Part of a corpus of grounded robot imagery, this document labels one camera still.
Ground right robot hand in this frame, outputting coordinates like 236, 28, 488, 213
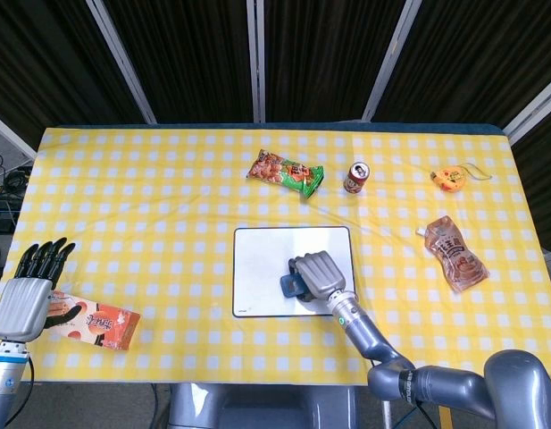
287, 250, 348, 304

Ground brown drink pouch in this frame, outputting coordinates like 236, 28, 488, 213
415, 214, 490, 294

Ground small blue box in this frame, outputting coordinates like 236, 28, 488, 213
280, 273, 308, 299

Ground orange snack box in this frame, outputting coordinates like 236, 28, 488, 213
46, 290, 141, 352

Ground orange green snack bag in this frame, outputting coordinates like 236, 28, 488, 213
246, 148, 325, 199

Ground yellow checkered tablecloth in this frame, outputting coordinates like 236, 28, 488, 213
0, 127, 551, 388

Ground white board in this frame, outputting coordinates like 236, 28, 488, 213
231, 225, 359, 319

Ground orange round toy with cord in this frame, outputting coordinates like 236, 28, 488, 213
430, 162, 493, 193

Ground black cables bundle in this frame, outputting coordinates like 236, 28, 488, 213
0, 151, 33, 198

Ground red drink can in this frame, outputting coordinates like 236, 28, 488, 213
343, 161, 372, 196

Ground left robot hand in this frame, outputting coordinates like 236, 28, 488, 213
0, 237, 82, 344

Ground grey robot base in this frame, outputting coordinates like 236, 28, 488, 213
167, 383, 361, 429

